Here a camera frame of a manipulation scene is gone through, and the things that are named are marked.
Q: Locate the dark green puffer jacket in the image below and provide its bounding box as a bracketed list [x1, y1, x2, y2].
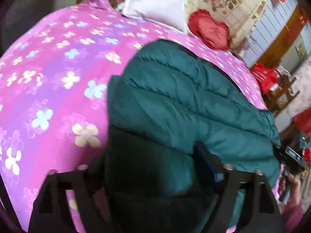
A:
[104, 40, 280, 232]

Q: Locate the person's right hand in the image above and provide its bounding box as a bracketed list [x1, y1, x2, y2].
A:
[278, 174, 301, 209]

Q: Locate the wooden shelf rack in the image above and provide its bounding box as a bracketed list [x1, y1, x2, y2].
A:
[263, 71, 300, 118]

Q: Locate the red shopping bag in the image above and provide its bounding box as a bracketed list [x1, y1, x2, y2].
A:
[250, 63, 278, 94]

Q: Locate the pink floral bed sheet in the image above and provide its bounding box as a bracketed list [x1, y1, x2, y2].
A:
[1, 0, 266, 230]

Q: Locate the red heart-shaped cushion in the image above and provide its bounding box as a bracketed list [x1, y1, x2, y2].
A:
[188, 9, 231, 51]

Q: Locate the cream floral folded quilt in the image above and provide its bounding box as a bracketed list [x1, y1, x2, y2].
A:
[104, 0, 271, 52]

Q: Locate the white pillow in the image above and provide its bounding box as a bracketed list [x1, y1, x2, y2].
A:
[122, 0, 188, 33]

